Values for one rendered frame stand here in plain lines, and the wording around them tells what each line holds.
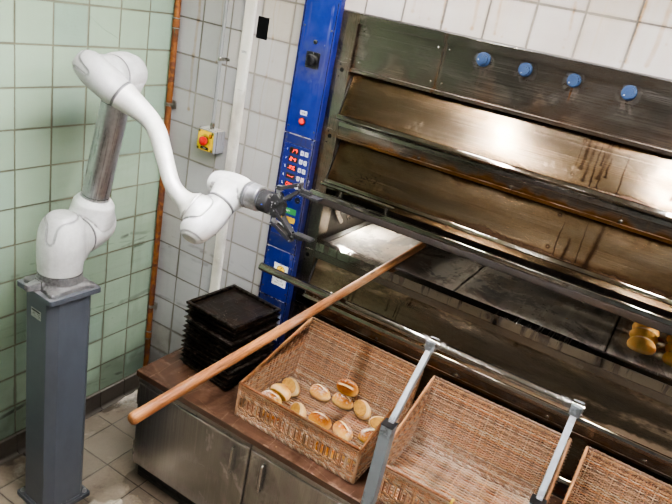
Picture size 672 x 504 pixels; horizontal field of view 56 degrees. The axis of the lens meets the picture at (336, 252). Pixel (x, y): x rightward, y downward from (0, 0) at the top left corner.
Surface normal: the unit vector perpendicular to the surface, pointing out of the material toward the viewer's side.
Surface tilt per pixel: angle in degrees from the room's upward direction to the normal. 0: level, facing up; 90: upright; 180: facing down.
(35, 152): 90
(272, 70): 90
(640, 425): 70
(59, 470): 90
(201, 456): 90
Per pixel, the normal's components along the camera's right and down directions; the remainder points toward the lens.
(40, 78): 0.84, 0.34
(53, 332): 0.18, 0.40
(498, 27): -0.51, 0.23
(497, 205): -0.41, -0.09
